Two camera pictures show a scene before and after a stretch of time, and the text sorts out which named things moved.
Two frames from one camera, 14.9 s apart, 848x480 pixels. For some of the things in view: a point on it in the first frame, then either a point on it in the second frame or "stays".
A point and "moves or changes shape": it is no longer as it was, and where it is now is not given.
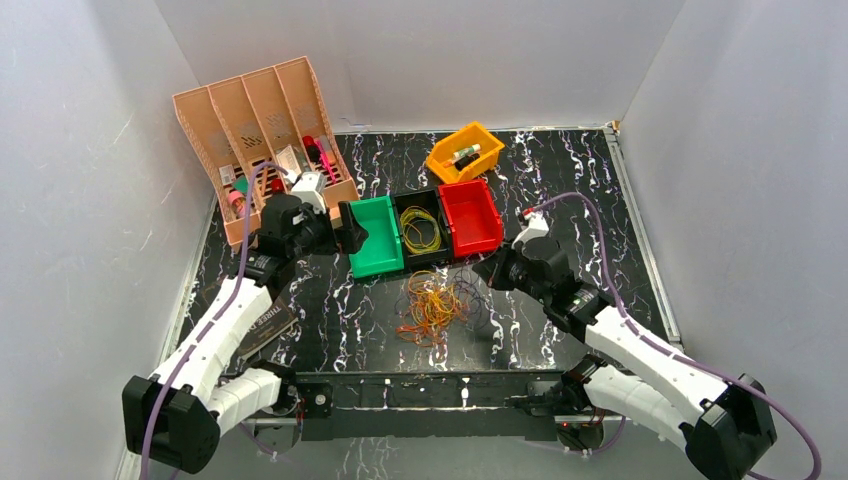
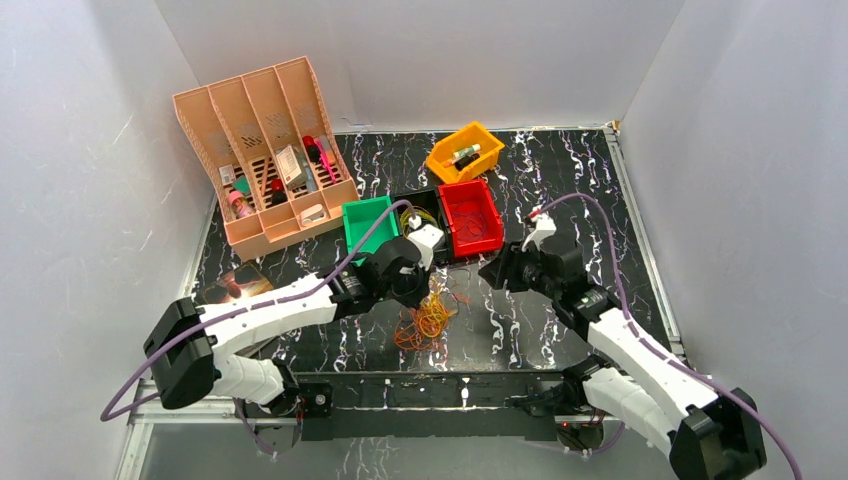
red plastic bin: (474, 220) stays
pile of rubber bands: (434, 309) moves or changes shape
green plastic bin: (381, 252) stays
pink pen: (325, 160) stays
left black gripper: (334, 227) → (411, 291)
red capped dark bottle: (277, 186) stays
